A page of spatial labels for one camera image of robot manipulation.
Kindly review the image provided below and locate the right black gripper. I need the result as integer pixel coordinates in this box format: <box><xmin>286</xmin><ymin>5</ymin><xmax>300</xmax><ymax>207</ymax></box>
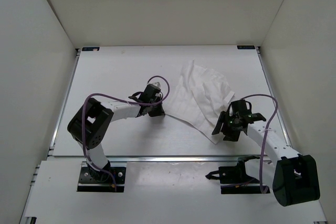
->
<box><xmin>212</xmin><ymin>112</ymin><xmax>241</xmax><ymax>142</ymax></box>

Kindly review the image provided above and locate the white skirt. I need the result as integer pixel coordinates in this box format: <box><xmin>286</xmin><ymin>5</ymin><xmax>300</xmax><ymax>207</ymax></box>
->
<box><xmin>164</xmin><ymin>60</ymin><xmax>235</xmax><ymax>144</ymax></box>

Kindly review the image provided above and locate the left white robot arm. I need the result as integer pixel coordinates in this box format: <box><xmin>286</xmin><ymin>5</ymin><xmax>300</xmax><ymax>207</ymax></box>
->
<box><xmin>67</xmin><ymin>82</ymin><xmax>165</xmax><ymax>181</ymax></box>

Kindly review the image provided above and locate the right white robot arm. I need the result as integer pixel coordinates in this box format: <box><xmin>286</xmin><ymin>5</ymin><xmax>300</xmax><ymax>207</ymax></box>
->
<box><xmin>206</xmin><ymin>99</ymin><xmax>320</xmax><ymax>207</ymax></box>

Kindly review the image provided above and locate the right blue corner label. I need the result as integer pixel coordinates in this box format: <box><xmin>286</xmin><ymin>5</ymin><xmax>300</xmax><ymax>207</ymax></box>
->
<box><xmin>237</xmin><ymin>45</ymin><xmax>255</xmax><ymax>50</ymax></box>

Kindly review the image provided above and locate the blue corner label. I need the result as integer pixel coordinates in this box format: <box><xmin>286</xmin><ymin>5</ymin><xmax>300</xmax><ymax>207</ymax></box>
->
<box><xmin>81</xmin><ymin>47</ymin><xmax>100</xmax><ymax>51</ymax></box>
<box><xmin>237</xmin><ymin>45</ymin><xmax>255</xmax><ymax>50</ymax></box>

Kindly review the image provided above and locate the left blue corner label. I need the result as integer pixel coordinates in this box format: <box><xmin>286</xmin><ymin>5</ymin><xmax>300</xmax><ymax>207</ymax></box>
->
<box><xmin>81</xmin><ymin>47</ymin><xmax>100</xmax><ymax>51</ymax></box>

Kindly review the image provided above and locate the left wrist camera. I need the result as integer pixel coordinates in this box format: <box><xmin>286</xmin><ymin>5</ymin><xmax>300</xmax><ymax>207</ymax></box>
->
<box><xmin>152</xmin><ymin>82</ymin><xmax>161</xmax><ymax>88</ymax></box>

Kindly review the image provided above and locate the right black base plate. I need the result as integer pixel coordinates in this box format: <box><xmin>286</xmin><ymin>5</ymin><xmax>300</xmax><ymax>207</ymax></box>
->
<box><xmin>205</xmin><ymin>155</ymin><xmax>275</xmax><ymax>195</ymax></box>

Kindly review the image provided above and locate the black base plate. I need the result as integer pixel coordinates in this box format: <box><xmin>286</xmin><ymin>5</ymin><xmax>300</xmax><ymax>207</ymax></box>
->
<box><xmin>77</xmin><ymin>163</ymin><xmax>127</xmax><ymax>193</ymax></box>
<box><xmin>205</xmin><ymin>155</ymin><xmax>275</xmax><ymax>195</ymax></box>

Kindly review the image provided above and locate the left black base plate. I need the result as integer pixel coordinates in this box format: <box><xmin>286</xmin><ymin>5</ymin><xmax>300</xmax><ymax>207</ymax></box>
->
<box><xmin>77</xmin><ymin>163</ymin><xmax>127</xmax><ymax>193</ymax></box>

